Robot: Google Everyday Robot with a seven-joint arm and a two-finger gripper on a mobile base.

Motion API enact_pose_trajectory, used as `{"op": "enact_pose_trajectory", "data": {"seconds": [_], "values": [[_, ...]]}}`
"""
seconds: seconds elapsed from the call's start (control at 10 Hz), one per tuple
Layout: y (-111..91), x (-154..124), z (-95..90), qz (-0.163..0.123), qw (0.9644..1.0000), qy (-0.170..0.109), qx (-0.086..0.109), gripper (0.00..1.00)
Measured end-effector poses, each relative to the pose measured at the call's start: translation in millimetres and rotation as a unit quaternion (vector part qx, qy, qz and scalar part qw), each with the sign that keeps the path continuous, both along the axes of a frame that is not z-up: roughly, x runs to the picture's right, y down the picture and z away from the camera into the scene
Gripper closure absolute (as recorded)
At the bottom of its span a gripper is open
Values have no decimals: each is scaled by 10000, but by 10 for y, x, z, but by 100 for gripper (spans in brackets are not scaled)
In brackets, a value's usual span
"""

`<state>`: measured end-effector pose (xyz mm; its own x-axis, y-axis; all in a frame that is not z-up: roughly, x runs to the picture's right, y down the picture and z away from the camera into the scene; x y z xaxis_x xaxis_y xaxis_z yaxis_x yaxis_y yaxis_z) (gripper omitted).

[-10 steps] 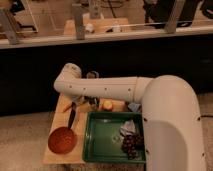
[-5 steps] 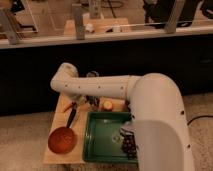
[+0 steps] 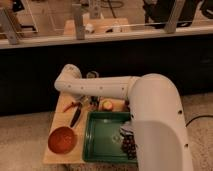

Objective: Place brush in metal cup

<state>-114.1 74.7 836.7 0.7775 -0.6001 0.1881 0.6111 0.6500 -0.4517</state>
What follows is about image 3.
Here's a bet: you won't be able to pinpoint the orange bowl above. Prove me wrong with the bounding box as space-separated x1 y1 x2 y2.
48 126 77 154

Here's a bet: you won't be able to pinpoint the background wooden table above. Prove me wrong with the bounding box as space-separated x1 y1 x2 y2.
63 17 132 36

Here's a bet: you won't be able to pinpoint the wooden handled tool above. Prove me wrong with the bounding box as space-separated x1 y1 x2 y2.
62 102 79 113

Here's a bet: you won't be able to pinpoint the black brush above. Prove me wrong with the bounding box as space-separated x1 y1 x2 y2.
70 102 82 127

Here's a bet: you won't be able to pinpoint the green plastic tray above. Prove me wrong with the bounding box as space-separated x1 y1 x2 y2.
82 111 137 163

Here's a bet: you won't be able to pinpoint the dark brown bowl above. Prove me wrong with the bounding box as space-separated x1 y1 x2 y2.
124 101 130 111

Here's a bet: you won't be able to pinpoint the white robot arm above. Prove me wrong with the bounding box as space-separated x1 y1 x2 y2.
54 64 194 171

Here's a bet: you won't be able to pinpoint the dark purple grapes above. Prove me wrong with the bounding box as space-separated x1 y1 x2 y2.
121 135 136 159

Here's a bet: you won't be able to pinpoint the small orange fruit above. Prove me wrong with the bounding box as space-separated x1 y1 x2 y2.
102 100 113 111

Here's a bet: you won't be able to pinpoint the black cable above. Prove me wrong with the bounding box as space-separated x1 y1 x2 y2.
185 114 213 128

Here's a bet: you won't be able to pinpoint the white crumpled cloth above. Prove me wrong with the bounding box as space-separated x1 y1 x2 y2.
120 121 133 133

